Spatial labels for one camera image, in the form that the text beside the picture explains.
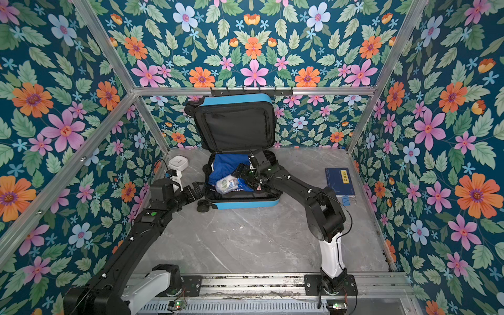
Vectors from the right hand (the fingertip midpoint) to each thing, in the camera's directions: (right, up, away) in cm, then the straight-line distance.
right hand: (236, 175), depth 87 cm
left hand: (-14, -3, -8) cm, 16 cm away
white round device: (-37, +6, +24) cm, 44 cm away
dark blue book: (+54, -4, +18) cm, 57 cm away
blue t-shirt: (-8, +5, +11) cm, 15 cm away
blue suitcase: (-2, +22, +6) cm, 23 cm away
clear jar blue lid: (-4, -4, -1) cm, 6 cm away
